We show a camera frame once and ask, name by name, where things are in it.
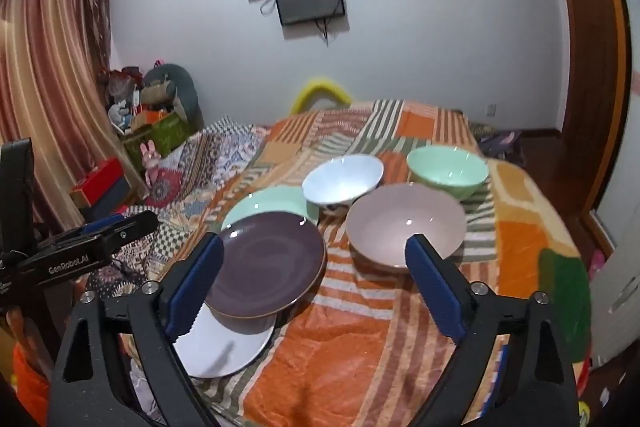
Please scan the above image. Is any patterned quilt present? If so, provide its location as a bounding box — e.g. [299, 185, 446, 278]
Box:
[84, 117, 269, 297]

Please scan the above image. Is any wall socket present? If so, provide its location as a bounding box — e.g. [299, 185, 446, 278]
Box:
[485, 104, 497, 117]

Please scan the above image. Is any pink bowl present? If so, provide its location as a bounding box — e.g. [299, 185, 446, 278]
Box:
[345, 183, 468, 271]

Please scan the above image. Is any dark purple plate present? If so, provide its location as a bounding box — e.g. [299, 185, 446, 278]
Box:
[205, 211, 326, 320]

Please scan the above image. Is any white plate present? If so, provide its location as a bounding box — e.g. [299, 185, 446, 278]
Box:
[174, 303, 276, 379]

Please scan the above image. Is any green bowl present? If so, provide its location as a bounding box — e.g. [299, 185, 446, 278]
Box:
[407, 144, 489, 200]

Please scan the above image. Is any striped curtain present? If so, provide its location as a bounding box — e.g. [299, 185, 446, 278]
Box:
[1, 0, 143, 230]

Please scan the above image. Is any striped patchwork blanket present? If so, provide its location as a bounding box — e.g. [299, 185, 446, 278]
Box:
[160, 100, 590, 426]

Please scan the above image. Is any white bowl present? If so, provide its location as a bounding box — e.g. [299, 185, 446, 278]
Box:
[302, 154, 384, 208]

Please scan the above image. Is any red box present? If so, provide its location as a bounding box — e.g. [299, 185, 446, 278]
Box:
[70, 157, 124, 209]

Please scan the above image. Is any yellow hoop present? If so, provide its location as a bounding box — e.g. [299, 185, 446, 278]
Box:
[290, 76, 352, 116]

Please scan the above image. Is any grey plush toy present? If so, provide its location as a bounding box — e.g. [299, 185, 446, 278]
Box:
[140, 63, 202, 128]

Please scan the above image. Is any mint green plate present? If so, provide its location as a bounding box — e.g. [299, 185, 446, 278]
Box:
[221, 185, 320, 230]

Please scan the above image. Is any pink bunny toy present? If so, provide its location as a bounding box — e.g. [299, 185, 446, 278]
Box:
[140, 140, 162, 187]

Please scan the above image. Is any dark bag on floor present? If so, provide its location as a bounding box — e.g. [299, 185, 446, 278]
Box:
[470, 122, 526, 167]

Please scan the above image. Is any green cardboard box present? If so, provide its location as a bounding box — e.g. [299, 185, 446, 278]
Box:
[120, 113, 196, 171]

